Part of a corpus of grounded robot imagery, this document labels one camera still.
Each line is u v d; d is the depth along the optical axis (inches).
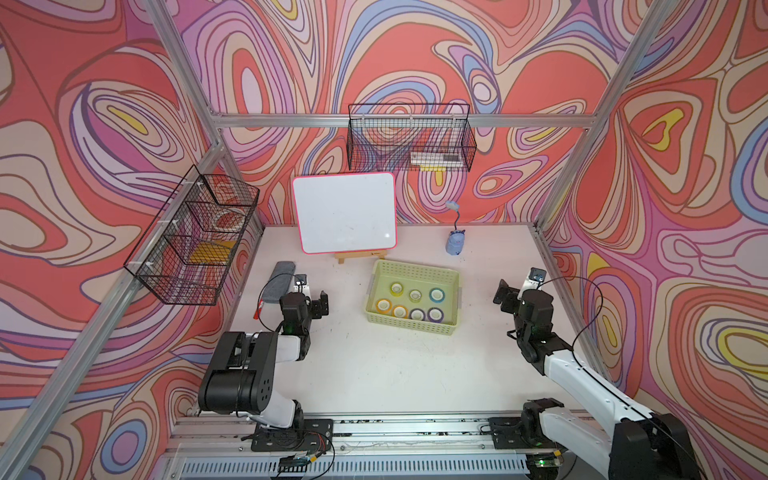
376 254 41.6
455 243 42.0
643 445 16.0
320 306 34.6
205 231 32.4
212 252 28.2
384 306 37.7
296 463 27.7
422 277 40.0
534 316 24.8
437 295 38.8
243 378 17.3
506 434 28.9
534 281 27.9
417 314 36.9
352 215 39.8
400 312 37.6
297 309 28.3
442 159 34.7
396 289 39.6
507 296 29.7
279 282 39.9
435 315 36.8
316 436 28.5
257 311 37.7
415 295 38.8
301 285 31.5
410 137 37.7
